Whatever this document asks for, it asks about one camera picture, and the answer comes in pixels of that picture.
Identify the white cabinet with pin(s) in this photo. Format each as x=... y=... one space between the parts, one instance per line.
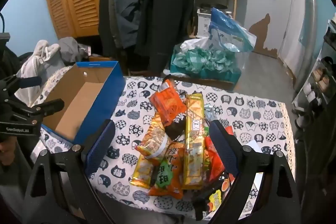
x=203 y=24

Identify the dark brown snack packet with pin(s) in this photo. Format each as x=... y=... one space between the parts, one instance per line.
x=174 y=128

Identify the grey garment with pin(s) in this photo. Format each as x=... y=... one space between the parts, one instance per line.
x=69 y=49

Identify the clear bag of teal packets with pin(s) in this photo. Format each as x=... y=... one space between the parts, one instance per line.
x=204 y=61

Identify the blue cardboard box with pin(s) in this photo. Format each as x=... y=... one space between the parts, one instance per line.
x=78 y=98

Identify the red snack bag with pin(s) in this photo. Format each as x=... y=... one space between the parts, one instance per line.
x=215 y=163

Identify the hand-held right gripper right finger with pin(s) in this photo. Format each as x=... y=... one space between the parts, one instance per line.
x=223 y=148

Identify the white fleece garment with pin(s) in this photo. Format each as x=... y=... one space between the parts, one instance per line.
x=39 y=61

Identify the orange snack packet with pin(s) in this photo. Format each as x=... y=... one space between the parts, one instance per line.
x=168 y=103

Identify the long gold cracker packet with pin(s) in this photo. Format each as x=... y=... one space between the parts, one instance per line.
x=194 y=140

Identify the cat print cloth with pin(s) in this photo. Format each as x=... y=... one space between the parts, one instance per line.
x=131 y=113

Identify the black hanging coat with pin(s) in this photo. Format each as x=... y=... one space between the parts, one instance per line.
x=168 y=16

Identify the grey hanging jacket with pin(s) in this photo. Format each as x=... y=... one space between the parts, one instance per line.
x=123 y=3

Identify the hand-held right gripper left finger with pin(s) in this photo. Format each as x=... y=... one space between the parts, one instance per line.
x=101 y=145

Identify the orange green rice cracker bag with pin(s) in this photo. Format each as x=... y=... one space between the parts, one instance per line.
x=168 y=174

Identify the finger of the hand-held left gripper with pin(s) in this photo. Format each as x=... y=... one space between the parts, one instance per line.
x=26 y=81
x=50 y=106

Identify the yellow biscuit packet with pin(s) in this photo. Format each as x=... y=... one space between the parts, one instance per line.
x=140 y=171
x=153 y=140

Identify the blue plastic bag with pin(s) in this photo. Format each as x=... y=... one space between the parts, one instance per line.
x=228 y=29

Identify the black snack packet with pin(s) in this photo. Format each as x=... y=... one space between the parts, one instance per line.
x=220 y=187

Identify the shoe rack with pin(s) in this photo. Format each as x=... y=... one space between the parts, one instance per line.
x=320 y=82

